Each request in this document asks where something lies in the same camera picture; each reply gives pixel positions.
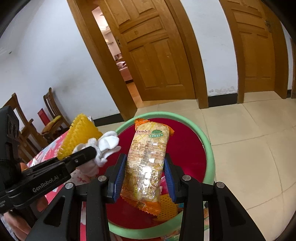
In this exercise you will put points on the orange snack wrapper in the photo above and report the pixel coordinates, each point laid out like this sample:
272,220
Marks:
144,165

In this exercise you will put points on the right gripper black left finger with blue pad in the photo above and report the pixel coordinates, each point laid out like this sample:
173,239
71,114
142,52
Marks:
101,191

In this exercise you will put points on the closed wooden door right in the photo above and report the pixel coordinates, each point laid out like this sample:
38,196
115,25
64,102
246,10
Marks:
260,47

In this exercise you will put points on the yellow bubble foam strip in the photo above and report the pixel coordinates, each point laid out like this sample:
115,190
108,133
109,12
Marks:
168,209

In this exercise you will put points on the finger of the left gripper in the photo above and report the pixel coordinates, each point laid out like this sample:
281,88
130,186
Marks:
79,158

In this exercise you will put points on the red green plastic bin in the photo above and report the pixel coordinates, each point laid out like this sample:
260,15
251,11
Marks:
188,148

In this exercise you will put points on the open wooden door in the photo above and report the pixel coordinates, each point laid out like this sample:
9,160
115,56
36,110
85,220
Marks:
151,45

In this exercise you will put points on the person's left hand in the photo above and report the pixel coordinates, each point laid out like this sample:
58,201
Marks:
16,220

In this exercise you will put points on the wooden door frame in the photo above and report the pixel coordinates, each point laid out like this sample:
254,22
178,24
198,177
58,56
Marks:
107,68

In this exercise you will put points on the wooden chair yellow cushion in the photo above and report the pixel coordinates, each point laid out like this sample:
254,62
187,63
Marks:
58,125

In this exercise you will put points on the red box by wall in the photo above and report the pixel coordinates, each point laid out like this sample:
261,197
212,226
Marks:
43,116

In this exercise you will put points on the large wooden dining chair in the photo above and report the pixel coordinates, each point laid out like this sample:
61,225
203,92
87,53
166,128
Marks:
31,141

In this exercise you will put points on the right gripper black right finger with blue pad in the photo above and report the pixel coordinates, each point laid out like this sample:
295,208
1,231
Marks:
185,189

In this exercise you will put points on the yellow foam fruit net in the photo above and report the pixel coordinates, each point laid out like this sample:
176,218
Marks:
80,131

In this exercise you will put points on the red floral tablecloth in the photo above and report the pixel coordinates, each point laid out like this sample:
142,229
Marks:
49,152

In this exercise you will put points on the white tissue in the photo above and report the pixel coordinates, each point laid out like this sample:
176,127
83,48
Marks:
105,146

